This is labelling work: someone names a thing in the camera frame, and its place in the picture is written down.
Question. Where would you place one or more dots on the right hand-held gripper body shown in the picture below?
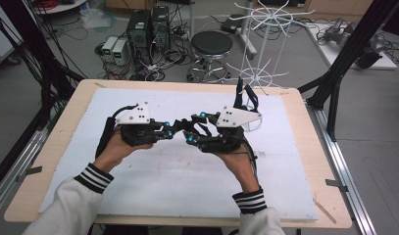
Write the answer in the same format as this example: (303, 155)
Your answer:
(236, 117)

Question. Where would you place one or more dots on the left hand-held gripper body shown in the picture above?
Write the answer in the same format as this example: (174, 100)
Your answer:
(135, 115)

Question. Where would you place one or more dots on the white platform with equipment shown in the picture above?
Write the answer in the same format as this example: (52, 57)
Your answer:
(337, 52)

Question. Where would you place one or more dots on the white stand leg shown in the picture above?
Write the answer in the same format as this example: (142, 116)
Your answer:
(247, 40)

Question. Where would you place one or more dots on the black bow tie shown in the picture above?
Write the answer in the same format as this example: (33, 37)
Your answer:
(184, 125)

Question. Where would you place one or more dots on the white round table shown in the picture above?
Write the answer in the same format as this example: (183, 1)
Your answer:
(61, 7)

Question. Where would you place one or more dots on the person's left hand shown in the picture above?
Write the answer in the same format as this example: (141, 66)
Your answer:
(117, 153)

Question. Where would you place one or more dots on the wooden table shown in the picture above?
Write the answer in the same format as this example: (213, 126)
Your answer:
(187, 84)

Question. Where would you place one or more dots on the white power supply unit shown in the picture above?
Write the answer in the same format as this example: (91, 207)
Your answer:
(109, 47)
(119, 52)

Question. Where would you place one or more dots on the metal table clip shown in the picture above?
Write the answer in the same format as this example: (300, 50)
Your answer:
(336, 184)
(28, 171)

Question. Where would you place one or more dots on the navy bow tie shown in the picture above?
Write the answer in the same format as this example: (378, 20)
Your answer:
(239, 94)

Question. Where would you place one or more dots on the black metal frame post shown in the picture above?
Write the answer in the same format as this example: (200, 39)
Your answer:
(354, 49)
(27, 42)

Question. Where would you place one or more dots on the strip of brown tape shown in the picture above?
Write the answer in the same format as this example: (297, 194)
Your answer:
(324, 211)

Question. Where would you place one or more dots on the black power adapter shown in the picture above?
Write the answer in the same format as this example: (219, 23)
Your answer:
(231, 23)

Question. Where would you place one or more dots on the clear plastic bag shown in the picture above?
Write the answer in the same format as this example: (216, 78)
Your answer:
(97, 18)

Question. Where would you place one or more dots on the white foam board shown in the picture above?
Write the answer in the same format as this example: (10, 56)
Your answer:
(171, 186)

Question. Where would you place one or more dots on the person's right hand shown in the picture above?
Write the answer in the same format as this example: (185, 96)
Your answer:
(241, 169)

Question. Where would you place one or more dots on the black round stool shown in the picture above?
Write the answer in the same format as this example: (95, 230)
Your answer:
(211, 43)

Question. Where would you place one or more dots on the large black computer tower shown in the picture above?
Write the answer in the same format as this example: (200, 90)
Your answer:
(139, 34)

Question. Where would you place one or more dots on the small black computer tower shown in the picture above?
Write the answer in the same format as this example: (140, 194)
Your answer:
(161, 27)

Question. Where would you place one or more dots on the aluminium rail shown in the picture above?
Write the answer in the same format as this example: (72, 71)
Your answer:
(20, 160)
(337, 156)

